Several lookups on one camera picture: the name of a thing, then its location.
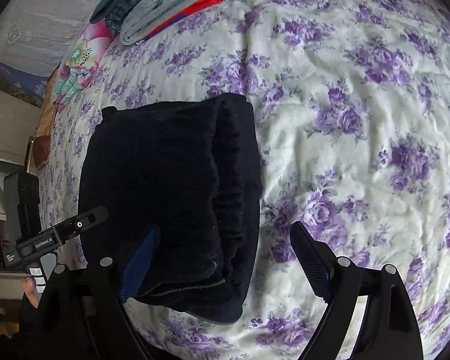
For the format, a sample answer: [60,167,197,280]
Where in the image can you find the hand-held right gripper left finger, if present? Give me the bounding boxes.
[20,225,162,360]

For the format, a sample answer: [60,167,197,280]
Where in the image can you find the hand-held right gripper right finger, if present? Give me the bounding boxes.
[289,222,424,360]

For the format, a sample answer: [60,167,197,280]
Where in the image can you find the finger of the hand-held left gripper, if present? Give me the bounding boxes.
[41,206,109,246]

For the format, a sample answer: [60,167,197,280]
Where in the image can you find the navy blue pants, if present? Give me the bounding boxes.
[78,93,264,325]

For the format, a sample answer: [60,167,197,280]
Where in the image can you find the folded grey pants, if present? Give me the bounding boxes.
[119,0,222,46]

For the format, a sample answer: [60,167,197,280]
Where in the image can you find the person's left hand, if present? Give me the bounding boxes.
[21,275,43,306]

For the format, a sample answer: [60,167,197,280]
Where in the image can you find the orange brown pillow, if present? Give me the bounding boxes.
[33,64,62,171]

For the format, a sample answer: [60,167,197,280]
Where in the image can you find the purple floral bedspread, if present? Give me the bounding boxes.
[34,0,450,360]

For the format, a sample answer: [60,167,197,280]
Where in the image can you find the blue printed pillow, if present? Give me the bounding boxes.
[0,58,50,100]

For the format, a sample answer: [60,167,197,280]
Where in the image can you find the folded turquoise floral quilt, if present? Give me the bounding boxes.
[52,20,118,112]

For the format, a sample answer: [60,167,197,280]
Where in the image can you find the white lace bed cover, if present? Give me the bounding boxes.
[0,0,130,77]

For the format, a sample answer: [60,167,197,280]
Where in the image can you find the folded blue jeans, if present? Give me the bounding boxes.
[105,0,178,32]

